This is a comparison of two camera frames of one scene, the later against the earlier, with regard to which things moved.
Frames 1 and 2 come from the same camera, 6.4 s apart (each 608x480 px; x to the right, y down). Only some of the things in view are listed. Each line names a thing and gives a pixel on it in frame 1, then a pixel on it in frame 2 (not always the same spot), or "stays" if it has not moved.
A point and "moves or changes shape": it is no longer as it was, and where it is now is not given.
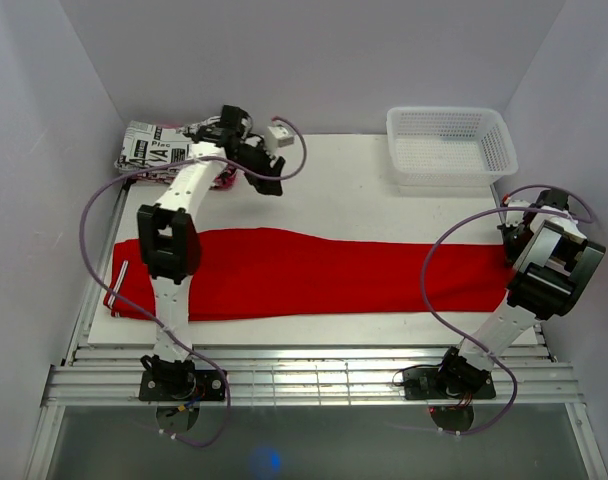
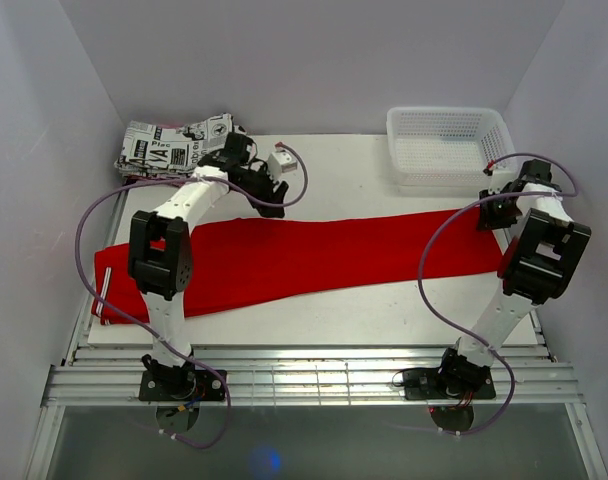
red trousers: x=262 y=274 moves or changes shape
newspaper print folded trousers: x=149 y=146 stays
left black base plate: x=182 y=385 stays
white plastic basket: x=440 y=146 stays
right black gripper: x=510 y=254 to x=487 y=220
